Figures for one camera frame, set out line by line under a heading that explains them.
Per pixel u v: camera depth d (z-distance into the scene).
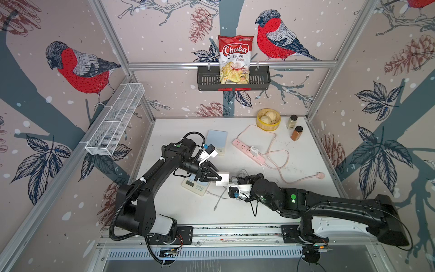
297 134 1.03
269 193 0.49
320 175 0.90
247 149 1.00
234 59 0.85
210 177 0.67
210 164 0.69
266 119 1.13
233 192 0.57
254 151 0.94
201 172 0.64
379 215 0.42
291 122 1.10
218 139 1.08
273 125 1.12
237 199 0.55
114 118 0.79
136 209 0.42
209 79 0.95
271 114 1.17
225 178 0.67
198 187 0.86
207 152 0.66
